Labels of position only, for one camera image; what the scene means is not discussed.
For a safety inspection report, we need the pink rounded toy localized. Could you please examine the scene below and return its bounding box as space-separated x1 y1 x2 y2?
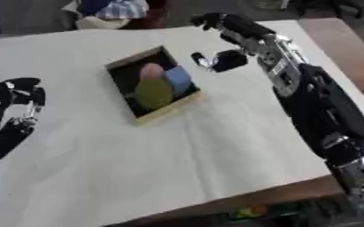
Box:
138 62 167 82

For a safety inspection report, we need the yellow-green oval toy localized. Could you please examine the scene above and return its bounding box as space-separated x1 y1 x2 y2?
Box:
133 75 175 111

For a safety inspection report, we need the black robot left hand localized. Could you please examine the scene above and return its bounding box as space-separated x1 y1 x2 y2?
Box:
0 77 49 163

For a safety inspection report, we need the tan cardboard box black inside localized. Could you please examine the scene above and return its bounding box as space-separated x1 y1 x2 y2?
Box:
104 45 204 127

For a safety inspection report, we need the green and orange object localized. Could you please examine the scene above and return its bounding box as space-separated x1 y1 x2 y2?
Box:
228 205 270 221

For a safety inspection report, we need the white bag with striped cloth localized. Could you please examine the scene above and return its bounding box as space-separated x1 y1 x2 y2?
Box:
60 0 151 31

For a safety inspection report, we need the blue block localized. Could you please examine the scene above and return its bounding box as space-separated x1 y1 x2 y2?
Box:
163 65 194 97

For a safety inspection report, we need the black chair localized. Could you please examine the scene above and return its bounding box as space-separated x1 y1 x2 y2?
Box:
291 0 364 20

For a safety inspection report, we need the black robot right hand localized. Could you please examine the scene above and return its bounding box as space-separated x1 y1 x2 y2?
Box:
189 12 278 74

